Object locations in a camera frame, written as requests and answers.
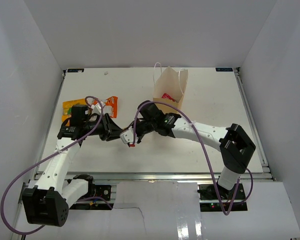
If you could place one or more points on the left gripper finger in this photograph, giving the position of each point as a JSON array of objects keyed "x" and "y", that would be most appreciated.
[
  {"x": 113, "y": 136},
  {"x": 110, "y": 125}
]

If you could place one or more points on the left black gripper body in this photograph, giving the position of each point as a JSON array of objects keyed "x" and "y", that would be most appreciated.
[{"x": 107, "y": 126}]

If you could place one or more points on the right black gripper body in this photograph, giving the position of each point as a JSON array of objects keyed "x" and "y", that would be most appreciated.
[{"x": 140, "y": 128}]

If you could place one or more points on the orange snack packet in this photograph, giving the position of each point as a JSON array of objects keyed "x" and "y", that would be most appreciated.
[{"x": 111, "y": 106}]

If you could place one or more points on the magenta candy packet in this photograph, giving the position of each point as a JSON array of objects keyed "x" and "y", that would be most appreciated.
[{"x": 167, "y": 96}]

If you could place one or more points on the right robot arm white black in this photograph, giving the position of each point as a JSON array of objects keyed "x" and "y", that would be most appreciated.
[{"x": 233, "y": 143}]

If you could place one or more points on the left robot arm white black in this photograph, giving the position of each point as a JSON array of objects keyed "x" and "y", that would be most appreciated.
[{"x": 49, "y": 201}]

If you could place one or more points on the large yellow snack bag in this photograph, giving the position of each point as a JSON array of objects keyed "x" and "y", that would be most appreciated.
[{"x": 67, "y": 107}]

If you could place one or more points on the brown paper bag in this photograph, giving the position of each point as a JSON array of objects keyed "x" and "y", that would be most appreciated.
[{"x": 169, "y": 81}]

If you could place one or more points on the blue label left corner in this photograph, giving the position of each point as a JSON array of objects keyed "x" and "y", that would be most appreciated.
[{"x": 75, "y": 70}]

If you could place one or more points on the blue label corner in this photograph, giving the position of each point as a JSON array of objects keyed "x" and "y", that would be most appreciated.
[
  {"x": 75, "y": 70},
  {"x": 224, "y": 69}
]

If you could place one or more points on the blue label right corner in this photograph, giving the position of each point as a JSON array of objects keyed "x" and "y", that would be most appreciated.
[{"x": 224, "y": 69}]

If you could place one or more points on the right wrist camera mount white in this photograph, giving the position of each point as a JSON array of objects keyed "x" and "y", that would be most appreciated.
[{"x": 128, "y": 137}]

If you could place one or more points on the aluminium table front rail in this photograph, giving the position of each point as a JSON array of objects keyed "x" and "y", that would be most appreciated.
[{"x": 165, "y": 176}]

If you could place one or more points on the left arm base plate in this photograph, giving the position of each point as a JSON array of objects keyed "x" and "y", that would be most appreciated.
[{"x": 99, "y": 200}]

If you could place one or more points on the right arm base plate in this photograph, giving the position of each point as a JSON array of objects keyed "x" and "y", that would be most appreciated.
[{"x": 209, "y": 202}]

